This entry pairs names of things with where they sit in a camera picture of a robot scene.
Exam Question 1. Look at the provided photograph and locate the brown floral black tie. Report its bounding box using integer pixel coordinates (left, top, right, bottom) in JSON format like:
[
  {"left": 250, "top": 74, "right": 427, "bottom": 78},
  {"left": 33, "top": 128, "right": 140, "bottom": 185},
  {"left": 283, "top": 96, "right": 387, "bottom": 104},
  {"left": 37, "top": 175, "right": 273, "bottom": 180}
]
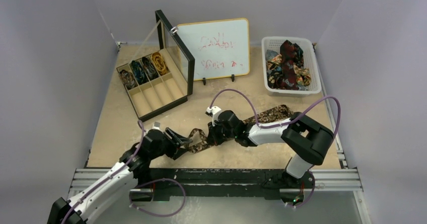
[{"left": 183, "top": 104, "right": 294, "bottom": 154}]

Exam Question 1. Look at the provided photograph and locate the grey patterned rolled tie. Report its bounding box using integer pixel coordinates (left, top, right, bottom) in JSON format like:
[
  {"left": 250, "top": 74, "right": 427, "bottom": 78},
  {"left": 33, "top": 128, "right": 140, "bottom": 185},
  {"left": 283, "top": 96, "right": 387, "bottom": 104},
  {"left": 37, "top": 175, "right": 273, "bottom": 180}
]
[{"left": 119, "top": 69, "right": 137, "bottom": 90}]

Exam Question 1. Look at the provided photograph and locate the purple cable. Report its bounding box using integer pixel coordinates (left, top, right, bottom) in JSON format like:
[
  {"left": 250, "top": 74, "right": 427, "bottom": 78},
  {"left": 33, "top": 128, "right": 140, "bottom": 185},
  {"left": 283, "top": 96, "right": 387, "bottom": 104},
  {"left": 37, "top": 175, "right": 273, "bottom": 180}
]
[
  {"left": 60, "top": 119, "right": 186, "bottom": 224},
  {"left": 208, "top": 89, "right": 341, "bottom": 209}
]

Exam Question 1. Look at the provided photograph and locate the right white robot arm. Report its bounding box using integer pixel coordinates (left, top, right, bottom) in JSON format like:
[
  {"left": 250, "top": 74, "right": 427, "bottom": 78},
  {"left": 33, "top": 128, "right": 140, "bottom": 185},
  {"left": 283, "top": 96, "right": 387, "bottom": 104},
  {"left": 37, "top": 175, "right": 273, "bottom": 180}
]
[{"left": 205, "top": 107, "right": 335, "bottom": 187}]

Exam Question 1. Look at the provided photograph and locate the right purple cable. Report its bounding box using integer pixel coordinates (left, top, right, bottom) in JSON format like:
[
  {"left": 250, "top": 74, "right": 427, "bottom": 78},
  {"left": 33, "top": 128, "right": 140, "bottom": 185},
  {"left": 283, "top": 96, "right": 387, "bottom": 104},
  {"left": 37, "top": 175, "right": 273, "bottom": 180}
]
[{"left": 208, "top": 89, "right": 341, "bottom": 209}]

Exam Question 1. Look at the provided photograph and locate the black tie storage box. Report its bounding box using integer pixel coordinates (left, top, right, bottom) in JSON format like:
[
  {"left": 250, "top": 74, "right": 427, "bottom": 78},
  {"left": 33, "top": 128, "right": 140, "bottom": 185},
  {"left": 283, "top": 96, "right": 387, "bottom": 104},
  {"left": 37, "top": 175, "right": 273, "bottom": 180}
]
[{"left": 116, "top": 10, "right": 195, "bottom": 121}]

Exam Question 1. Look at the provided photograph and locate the dark grey rolled tie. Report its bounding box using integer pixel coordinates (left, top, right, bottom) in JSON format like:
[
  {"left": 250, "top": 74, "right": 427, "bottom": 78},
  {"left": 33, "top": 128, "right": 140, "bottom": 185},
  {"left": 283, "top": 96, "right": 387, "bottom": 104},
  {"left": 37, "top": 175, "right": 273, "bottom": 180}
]
[{"left": 141, "top": 57, "right": 159, "bottom": 81}]

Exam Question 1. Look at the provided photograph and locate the yellow rolled tie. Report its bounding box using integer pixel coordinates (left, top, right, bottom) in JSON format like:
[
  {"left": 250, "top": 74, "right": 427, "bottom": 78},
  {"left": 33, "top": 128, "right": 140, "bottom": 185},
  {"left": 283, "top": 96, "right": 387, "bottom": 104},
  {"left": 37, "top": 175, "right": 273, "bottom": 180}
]
[{"left": 151, "top": 52, "right": 168, "bottom": 76}]

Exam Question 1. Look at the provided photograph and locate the blue dark rolled tie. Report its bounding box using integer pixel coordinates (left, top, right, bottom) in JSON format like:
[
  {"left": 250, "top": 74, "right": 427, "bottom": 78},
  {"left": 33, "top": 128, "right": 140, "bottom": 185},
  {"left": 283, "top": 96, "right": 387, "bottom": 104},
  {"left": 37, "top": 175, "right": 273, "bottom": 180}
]
[{"left": 130, "top": 60, "right": 149, "bottom": 85}]

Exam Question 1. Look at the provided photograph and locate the colourful patterned tie pile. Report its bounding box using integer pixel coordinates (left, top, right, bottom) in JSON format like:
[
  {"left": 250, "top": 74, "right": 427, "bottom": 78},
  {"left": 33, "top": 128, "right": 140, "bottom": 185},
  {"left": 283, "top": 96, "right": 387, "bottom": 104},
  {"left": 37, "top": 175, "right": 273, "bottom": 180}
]
[{"left": 265, "top": 50, "right": 312, "bottom": 91}]

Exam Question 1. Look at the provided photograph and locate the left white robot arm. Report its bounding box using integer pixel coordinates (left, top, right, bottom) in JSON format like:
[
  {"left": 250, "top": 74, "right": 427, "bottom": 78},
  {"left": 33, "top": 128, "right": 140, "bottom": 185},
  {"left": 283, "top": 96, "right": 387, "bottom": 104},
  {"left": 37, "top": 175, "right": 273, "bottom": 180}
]
[{"left": 47, "top": 127, "right": 192, "bottom": 223}]

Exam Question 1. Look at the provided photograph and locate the white plastic basket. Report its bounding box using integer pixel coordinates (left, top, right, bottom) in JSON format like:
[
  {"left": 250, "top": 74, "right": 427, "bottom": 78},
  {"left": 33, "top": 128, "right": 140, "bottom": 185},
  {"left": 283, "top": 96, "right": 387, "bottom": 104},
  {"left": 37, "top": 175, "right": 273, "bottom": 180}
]
[{"left": 261, "top": 36, "right": 322, "bottom": 97}]

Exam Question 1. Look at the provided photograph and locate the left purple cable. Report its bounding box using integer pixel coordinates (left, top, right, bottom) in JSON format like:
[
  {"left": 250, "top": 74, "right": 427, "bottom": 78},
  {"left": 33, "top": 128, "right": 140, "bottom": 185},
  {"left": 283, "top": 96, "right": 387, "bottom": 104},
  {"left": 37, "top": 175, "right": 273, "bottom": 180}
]
[{"left": 60, "top": 119, "right": 186, "bottom": 224}]

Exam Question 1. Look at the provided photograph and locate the dark red tie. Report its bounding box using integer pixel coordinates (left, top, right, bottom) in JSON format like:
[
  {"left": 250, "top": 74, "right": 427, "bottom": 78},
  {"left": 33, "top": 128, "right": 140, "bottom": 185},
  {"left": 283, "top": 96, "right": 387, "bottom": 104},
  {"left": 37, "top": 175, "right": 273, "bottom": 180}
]
[{"left": 279, "top": 40, "right": 304, "bottom": 90}]

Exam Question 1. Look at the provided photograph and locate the black aluminium mounting rail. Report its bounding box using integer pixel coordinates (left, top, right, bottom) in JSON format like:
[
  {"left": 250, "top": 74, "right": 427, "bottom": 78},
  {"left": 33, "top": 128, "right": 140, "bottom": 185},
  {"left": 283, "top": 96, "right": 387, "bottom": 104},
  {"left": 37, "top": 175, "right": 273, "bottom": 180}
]
[{"left": 69, "top": 168, "right": 362, "bottom": 205}]

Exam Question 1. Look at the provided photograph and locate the small whiteboard with stand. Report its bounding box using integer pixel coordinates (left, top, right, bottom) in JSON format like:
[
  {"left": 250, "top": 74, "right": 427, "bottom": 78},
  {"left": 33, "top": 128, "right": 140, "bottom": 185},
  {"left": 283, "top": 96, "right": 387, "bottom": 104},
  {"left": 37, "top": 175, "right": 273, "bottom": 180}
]
[{"left": 177, "top": 18, "right": 250, "bottom": 81}]

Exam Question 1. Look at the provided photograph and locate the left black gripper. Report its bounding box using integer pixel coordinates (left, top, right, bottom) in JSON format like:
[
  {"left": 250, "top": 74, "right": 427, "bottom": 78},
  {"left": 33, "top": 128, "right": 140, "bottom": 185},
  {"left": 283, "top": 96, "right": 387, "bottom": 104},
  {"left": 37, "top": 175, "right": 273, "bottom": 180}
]
[{"left": 149, "top": 128, "right": 191, "bottom": 160}]

